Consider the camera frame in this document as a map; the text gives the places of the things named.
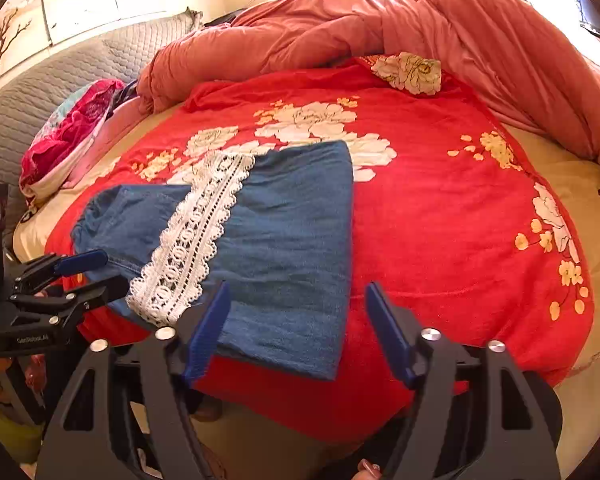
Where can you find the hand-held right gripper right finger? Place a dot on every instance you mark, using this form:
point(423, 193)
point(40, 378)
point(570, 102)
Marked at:
point(387, 330)

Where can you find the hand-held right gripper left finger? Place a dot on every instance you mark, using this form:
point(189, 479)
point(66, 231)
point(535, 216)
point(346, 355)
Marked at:
point(207, 335)

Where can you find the blue denim pants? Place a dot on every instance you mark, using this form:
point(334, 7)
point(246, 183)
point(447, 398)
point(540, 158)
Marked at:
point(290, 250)

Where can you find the red floral blanket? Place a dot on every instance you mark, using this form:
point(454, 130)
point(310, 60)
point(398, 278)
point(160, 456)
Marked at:
point(430, 210)

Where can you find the pink floral pillow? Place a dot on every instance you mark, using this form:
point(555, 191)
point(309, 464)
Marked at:
point(70, 135)

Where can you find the grey quilted headboard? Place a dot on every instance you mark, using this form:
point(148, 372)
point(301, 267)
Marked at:
point(30, 95)

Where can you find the pink quilt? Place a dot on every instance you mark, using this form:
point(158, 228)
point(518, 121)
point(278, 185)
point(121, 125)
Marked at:
point(480, 45)

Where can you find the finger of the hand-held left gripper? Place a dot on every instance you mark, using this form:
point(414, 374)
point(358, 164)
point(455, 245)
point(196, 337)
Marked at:
point(100, 292)
point(82, 262)

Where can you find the plain pink pillow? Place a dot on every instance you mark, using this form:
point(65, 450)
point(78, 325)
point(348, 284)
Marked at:
point(125, 125)

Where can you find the dark cloth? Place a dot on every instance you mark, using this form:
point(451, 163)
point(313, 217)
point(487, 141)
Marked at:
point(225, 19)

